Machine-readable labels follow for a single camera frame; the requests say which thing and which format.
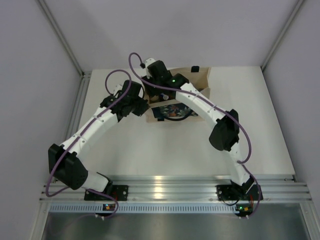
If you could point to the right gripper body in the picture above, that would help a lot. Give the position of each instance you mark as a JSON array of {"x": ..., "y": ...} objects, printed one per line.
[{"x": 152, "y": 91}]

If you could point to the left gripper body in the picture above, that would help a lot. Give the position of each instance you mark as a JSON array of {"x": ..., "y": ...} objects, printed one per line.
[{"x": 139, "y": 106}]

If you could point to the canvas tote bag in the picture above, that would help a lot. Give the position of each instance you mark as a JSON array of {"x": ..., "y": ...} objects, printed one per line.
[{"x": 171, "y": 110}]

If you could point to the orange bottle dark blue cap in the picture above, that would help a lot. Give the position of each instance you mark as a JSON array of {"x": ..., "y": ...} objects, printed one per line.
[{"x": 164, "y": 96}]

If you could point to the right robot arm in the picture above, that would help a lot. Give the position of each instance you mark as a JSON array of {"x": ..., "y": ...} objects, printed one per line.
[{"x": 180, "y": 94}]

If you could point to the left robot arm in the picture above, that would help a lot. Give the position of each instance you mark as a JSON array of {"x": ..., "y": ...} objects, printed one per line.
[{"x": 66, "y": 161}]

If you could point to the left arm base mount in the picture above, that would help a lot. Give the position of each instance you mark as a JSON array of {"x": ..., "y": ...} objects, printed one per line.
[{"x": 117, "y": 192}]

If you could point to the aluminium mounting rail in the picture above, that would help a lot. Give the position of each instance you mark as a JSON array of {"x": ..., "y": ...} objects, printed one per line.
[{"x": 275, "y": 188}]

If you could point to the slotted cable duct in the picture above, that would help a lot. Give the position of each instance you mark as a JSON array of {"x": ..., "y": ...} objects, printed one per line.
[{"x": 141, "y": 208}]

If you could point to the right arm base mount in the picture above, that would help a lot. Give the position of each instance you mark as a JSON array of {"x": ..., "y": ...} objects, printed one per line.
[{"x": 229, "y": 192}]

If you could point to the left aluminium frame post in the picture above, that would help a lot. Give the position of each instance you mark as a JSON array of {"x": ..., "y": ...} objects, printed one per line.
[{"x": 60, "y": 35}]

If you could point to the aluminium frame post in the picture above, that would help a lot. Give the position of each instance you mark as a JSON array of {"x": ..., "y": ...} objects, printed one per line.
[
  {"x": 297, "y": 7},
  {"x": 60, "y": 35}
]

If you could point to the right aluminium frame post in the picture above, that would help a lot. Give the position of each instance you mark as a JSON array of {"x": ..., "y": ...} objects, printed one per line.
[{"x": 297, "y": 7}]

